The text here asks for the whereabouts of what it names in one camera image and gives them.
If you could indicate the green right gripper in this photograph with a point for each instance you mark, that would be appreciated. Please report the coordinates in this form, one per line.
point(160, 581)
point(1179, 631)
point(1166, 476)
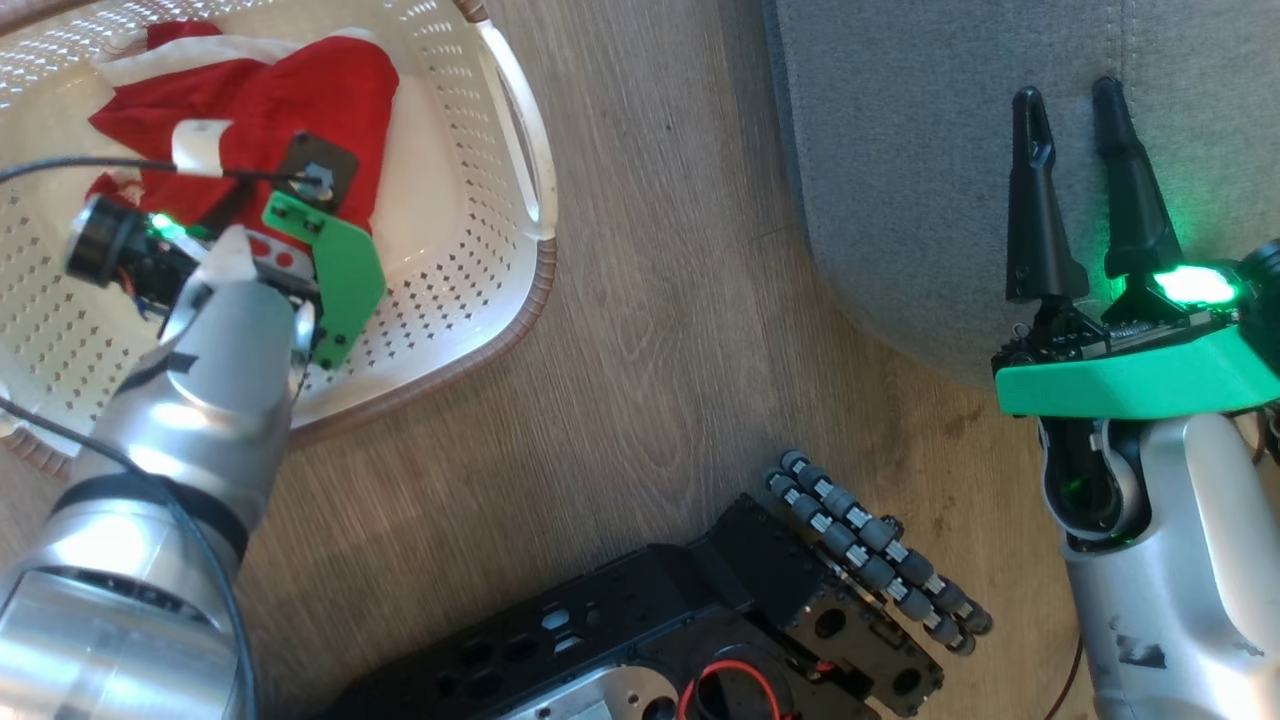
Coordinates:
point(1130, 380)

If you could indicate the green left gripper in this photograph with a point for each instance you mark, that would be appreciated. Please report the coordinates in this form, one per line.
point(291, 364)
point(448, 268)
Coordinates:
point(345, 270)

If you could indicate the red and white garment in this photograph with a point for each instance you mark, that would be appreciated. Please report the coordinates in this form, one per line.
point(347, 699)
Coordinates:
point(290, 90)

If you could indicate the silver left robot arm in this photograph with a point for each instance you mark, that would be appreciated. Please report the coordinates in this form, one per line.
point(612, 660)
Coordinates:
point(150, 480)

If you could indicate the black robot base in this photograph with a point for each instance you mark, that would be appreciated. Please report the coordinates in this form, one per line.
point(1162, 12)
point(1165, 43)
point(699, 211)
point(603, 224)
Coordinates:
point(650, 620)

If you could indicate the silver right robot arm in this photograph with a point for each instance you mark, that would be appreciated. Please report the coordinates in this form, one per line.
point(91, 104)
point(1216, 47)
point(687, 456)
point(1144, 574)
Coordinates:
point(1190, 560)

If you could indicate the grey fabric sofa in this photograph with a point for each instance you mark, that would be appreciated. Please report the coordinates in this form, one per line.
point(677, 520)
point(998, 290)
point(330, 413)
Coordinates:
point(900, 150)

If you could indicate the white perforated laundry basket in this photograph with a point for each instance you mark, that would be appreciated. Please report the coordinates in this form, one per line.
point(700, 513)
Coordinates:
point(450, 200)

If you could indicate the grey roller omni wheel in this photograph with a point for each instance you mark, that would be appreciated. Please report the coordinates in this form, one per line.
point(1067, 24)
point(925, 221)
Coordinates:
point(880, 545)

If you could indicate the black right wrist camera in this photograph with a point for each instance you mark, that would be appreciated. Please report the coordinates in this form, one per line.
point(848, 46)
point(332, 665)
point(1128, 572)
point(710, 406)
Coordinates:
point(1265, 300)

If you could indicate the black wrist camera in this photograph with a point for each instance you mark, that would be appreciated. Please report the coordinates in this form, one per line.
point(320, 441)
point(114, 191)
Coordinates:
point(110, 245)
point(1265, 300)

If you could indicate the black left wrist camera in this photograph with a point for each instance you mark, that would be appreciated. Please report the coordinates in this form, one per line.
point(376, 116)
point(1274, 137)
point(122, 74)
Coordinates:
point(110, 245)

